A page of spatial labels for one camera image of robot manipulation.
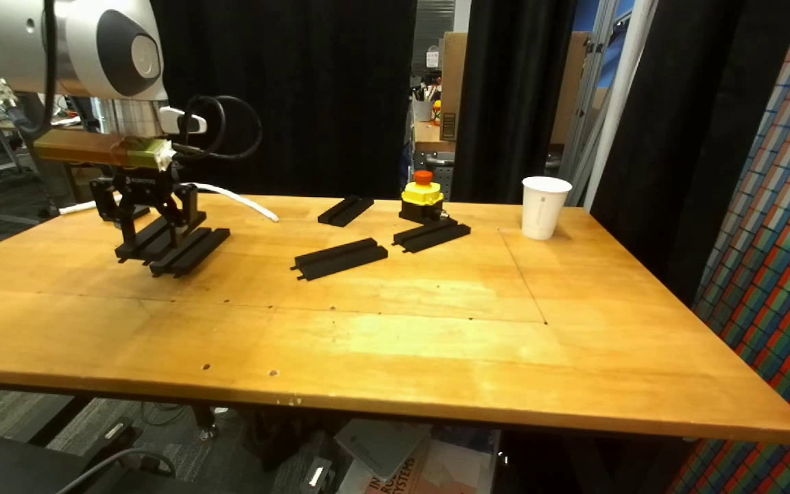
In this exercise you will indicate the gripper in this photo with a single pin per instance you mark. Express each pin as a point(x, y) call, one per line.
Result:
point(140, 182)

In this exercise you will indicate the multicoloured patterned panel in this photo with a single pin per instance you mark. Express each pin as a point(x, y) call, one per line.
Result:
point(786, 288)

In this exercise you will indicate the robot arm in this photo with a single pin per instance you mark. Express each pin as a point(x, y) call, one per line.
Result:
point(93, 41)

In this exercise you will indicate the yellow emergency stop button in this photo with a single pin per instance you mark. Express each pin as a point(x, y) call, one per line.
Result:
point(422, 195)

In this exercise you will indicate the metal frame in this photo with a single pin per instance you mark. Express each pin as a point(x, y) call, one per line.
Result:
point(614, 82)

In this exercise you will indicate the black curtain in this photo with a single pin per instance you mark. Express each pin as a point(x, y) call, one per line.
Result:
point(313, 89)
point(511, 96)
point(703, 123)

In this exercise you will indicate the white paper cup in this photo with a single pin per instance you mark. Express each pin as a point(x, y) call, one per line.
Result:
point(544, 209)

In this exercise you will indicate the cardboard box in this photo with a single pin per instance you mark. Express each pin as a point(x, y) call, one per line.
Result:
point(455, 82)

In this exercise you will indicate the cup of pens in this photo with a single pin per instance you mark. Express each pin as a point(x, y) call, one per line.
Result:
point(423, 106)

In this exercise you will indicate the short black track piece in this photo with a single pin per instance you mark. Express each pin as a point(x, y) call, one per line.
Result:
point(345, 210)

